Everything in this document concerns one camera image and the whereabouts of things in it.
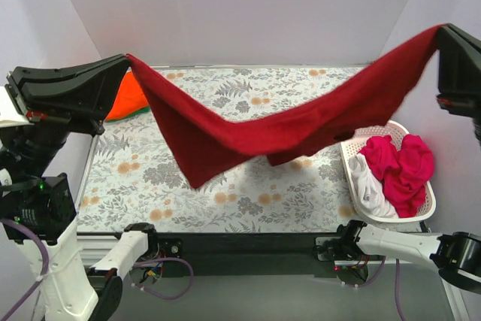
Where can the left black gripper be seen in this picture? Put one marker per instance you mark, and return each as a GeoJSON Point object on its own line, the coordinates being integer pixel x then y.
{"type": "Point", "coordinates": [24, 92]}

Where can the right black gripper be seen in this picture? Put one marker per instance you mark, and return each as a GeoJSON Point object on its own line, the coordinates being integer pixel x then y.
{"type": "Point", "coordinates": [458, 97]}

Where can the dark red t shirt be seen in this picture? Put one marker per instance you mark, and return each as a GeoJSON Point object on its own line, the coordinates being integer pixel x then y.
{"type": "Point", "coordinates": [204, 144]}

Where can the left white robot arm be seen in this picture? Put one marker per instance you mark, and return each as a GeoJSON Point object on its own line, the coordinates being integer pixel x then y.
{"type": "Point", "coordinates": [40, 217]}

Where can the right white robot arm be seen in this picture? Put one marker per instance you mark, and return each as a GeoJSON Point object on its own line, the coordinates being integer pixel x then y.
{"type": "Point", "coordinates": [455, 257]}

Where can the folded orange t shirt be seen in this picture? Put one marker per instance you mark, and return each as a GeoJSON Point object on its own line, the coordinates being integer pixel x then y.
{"type": "Point", "coordinates": [129, 98]}

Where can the folded green t shirt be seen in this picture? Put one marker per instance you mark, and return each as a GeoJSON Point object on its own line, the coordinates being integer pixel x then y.
{"type": "Point", "coordinates": [139, 111]}

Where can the white plastic laundry basket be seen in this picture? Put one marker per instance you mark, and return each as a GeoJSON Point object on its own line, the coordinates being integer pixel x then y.
{"type": "Point", "coordinates": [351, 147]}

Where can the pink t shirt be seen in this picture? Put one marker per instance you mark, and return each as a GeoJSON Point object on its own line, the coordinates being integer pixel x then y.
{"type": "Point", "coordinates": [402, 172]}

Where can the floral table cloth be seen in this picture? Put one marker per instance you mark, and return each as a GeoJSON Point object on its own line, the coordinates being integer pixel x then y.
{"type": "Point", "coordinates": [134, 178]}

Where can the white t shirt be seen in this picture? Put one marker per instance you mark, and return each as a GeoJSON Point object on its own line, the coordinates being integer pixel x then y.
{"type": "Point", "coordinates": [368, 190]}

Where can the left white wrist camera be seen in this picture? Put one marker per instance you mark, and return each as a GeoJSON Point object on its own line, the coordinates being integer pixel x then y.
{"type": "Point", "coordinates": [11, 114]}

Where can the aluminium frame rail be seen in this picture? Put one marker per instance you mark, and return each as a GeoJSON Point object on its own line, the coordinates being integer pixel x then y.
{"type": "Point", "coordinates": [96, 245]}

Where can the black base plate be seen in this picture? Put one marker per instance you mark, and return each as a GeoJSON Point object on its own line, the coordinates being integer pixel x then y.
{"type": "Point", "coordinates": [246, 254]}

